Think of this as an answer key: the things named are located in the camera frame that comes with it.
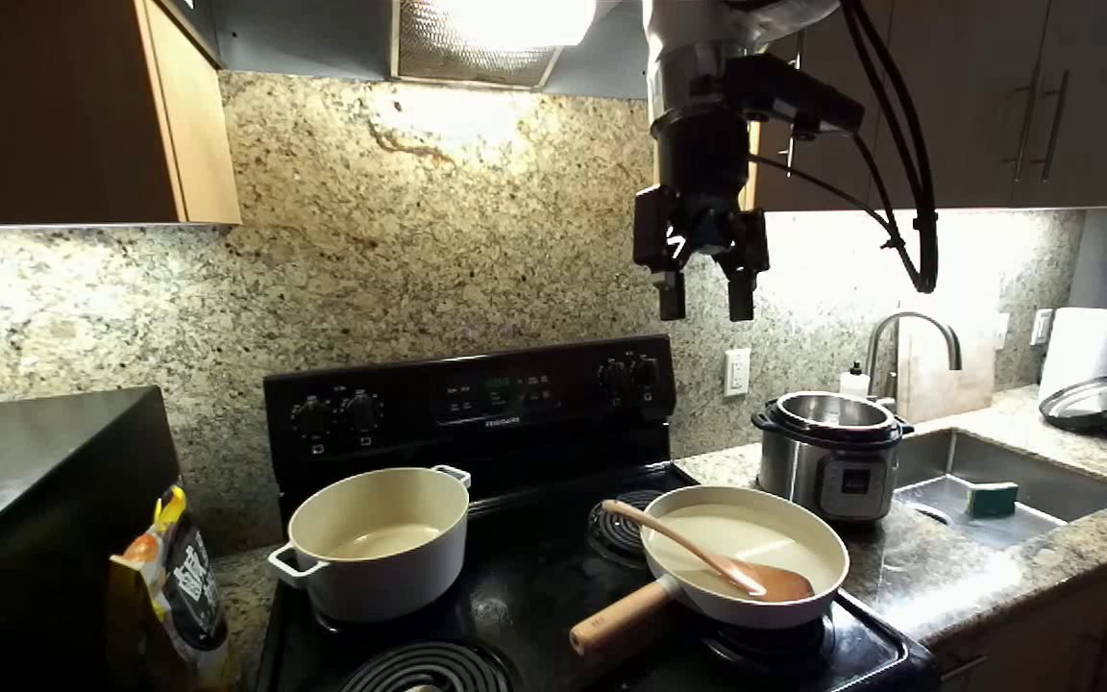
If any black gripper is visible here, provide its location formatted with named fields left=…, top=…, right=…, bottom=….
left=635, top=107, right=768, bottom=322

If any wooden spoon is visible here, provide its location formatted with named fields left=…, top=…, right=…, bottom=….
left=604, top=500, right=811, bottom=599

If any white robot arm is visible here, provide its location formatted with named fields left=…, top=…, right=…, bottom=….
left=635, top=0, right=863, bottom=318

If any white soap dispenser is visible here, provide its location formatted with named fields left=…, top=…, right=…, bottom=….
left=839, top=363, right=872, bottom=402

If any chrome kitchen faucet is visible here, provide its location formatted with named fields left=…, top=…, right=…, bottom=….
left=868, top=309, right=962, bottom=402

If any stainless pressure cooker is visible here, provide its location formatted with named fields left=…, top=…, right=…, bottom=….
left=753, top=394, right=912, bottom=525

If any black electric stove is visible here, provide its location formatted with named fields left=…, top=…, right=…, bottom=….
left=252, top=335, right=938, bottom=692

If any rear right coil burner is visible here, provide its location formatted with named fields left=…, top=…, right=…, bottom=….
left=589, top=505, right=642, bottom=557

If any coil burner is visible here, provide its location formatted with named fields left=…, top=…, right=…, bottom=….
left=343, top=644, right=510, bottom=692
left=589, top=505, right=642, bottom=557

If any steel kitchen sink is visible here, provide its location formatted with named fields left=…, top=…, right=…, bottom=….
left=894, top=429, right=1107, bottom=549

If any steel range hood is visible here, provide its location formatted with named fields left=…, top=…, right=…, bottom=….
left=165, top=0, right=645, bottom=102

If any green sponge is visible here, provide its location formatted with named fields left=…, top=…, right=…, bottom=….
left=968, top=480, right=1017, bottom=518

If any white paper towel roll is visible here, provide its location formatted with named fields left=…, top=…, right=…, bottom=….
left=1036, top=309, right=1107, bottom=402

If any front left coil burner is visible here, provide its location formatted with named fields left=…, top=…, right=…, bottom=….
left=343, top=644, right=510, bottom=692

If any black microwave oven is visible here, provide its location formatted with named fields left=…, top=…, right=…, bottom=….
left=0, top=390, right=175, bottom=692

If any white wall outlet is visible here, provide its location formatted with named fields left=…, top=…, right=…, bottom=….
left=721, top=348, right=748, bottom=402

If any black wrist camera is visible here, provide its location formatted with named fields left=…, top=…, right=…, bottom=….
left=721, top=53, right=863, bottom=139

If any cream frying pan wooden handle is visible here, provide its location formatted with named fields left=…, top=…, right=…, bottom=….
left=570, top=485, right=850, bottom=659

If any right wooden wall cabinet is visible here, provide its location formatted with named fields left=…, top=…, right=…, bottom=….
left=748, top=0, right=1107, bottom=217

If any wooden wall cabinet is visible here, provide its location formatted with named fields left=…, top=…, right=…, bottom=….
left=0, top=0, right=243, bottom=226
left=748, top=0, right=1107, bottom=217

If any cream pot with handles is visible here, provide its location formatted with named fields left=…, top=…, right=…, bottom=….
left=270, top=467, right=471, bottom=625

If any left wooden wall cabinet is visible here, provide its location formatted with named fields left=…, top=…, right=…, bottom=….
left=0, top=0, right=243, bottom=226

